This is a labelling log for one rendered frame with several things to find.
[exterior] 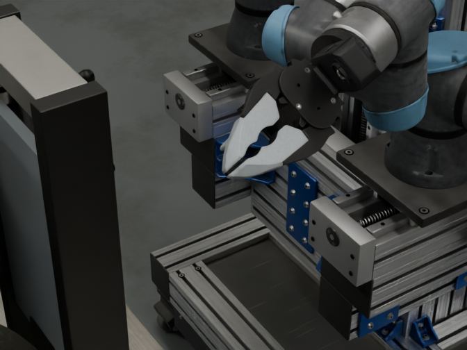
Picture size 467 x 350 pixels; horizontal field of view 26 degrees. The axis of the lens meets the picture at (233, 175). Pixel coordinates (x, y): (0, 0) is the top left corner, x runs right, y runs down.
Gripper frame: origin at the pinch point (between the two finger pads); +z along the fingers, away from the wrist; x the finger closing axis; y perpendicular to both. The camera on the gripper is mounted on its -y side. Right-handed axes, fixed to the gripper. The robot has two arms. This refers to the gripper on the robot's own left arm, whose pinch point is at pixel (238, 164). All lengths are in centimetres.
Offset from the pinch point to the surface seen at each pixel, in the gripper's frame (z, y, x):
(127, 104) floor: -116, 216, 20
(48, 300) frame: 22.6, -0.4, 2.8
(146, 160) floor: -96, 196, 3
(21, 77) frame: 18.6, -16.2, 16.3
